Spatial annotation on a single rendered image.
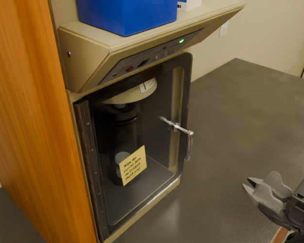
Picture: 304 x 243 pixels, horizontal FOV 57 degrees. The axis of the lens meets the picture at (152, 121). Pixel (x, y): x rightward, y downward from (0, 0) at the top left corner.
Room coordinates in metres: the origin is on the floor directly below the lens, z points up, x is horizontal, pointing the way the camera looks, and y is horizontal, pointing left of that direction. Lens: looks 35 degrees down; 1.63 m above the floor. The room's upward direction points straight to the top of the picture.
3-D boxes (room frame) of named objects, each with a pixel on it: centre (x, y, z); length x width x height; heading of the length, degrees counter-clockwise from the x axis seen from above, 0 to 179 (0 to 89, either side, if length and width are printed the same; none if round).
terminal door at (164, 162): (0.50, 0.02, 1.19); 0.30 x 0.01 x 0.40; 136
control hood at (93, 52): (0.46, -0.02, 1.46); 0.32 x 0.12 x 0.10; 136
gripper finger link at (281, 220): (0.35, -0.26, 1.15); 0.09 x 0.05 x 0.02; 51
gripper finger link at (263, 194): (0.39, -0.23, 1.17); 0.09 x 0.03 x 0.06; 51
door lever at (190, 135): (0.55, -0.08, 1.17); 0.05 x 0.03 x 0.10; 46
